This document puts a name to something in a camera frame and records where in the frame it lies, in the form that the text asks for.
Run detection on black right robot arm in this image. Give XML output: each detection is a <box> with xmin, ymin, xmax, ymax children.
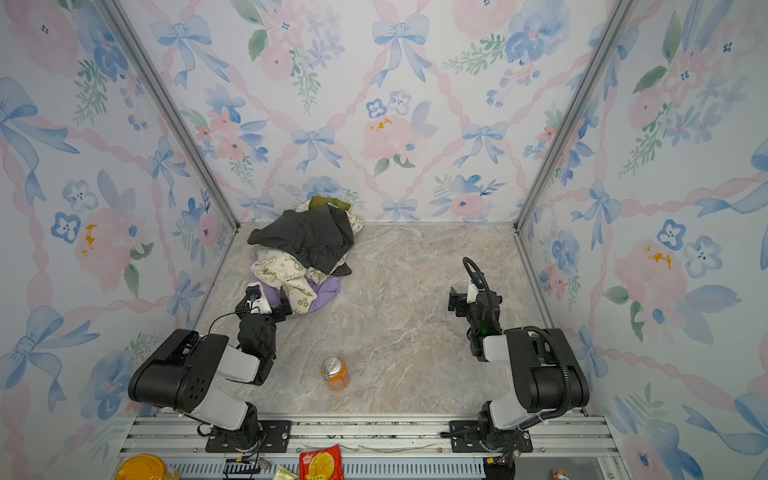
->
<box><xmin>441</xmin><ymin>284</ymin><xmax>590</xmax><ymax>454</ymax></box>

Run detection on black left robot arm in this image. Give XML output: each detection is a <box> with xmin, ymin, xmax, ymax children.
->
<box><xmin>128</xmin><ymin>282</ymin><xmax>292</xmax><ymax>456</ymax></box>

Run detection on cream green printed cloth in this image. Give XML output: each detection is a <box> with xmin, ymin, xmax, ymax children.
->
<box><xmin>247</xmin><ymin>201</ymin><xmax>363</xmax><ymax>315</ymax></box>

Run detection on olive green cloth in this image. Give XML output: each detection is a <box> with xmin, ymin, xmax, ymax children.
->
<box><xmin>308</xmin><ymin>196</ymin><xmax>351</xmax><ymax>211</ymax></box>

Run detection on orange Fanta soda can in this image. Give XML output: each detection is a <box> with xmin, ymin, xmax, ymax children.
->
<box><xmin>321</xmin><ymin>356</ymin><xmax>349</xmax><ymax>391</ymax></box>

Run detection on dark grey jeans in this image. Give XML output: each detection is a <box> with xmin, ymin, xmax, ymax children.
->
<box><xmin>247</xmin><ymin>205</ymin><xmax>354</xmax><ymax>275</ymax></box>

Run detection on red snack packet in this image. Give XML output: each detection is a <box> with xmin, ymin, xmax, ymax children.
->
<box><xmin>298</xmin><ymin>445</ymin><xmax>345</xmax><ymax>480</ymax></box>

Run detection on green snack packet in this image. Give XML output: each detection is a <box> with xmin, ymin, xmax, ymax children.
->
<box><xmin>273</xmin><ymin>466</ymin><xmax>299</xmax><ymax>480</ymax></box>

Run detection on yellow round lid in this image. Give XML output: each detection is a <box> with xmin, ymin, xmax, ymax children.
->
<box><xmin>114</xmin><ymin>454</ymin><xmax>181</xmax><ymax>480</ymax></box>

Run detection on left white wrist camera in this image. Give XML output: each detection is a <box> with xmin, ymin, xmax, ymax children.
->
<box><xmin>244</xmin><ymin>282</ymin><xmax>272</xmax><ymax>314</ymax></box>

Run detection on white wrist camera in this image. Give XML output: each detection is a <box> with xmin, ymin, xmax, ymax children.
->
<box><xmin>466</xmin><ymin>282</ymin><xmax>479</xmax><ymax>304</ymax></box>
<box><xmin>244</xmin><ymin>282</ymin><xmax>272</xmax><ymax>314</ymax></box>

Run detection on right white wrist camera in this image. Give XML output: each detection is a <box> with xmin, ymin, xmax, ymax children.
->
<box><xmin>466</xmin><ymin>282</ymin><xmax>479</xmax><ymax>304</ymax></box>

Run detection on thin black cable left arm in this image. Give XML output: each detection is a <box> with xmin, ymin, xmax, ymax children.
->
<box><xmin>205</xmin><ymin>310</ymin><xmax>241</xmax><ymax>337</ymax></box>

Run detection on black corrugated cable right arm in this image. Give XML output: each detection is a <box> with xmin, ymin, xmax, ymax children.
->
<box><xmin>461</xmin><ymin>256</ymin><xmax>574</xmax><ymax>430</ymax></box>

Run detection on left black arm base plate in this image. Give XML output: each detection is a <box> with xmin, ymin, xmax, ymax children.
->
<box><xmin>205</xmin><ymin>420</ymin><xmax>293</xmax><ymax>454</ymax></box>

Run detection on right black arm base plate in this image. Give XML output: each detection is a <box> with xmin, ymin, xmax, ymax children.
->
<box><xmin>440</xmin><ymin>420</ymin><xmax>533</xmax><ymax>455</ymax></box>

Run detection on aluminium frame rail front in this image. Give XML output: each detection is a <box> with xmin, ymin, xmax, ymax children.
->
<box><xmin>117</xmin><ymin>410</ymin><xmax>629</xmax><ymax>479</ymax></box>

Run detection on left aluminium corner post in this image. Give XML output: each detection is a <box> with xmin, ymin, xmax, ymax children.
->
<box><xmin>95</xmin><ymin>0</ymin><xmax>241</xmax><ymax>232</ymax></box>

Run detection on aluminium corner post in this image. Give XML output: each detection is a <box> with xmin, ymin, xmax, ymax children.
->
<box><xmin>95</xmin><ymin>0</ymin><xmax>241</xmax><ymax>232</ymax></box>
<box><xmin>514</xmin><ymin>0</ymin><xmax>637</xmax><ymax>232</ymax></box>

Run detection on right aluminium corner post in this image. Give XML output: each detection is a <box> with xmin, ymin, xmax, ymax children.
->
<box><xmin>514</xmin><ymin>0</ymin><xmax>637</xmax><ymax>232</ymax></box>

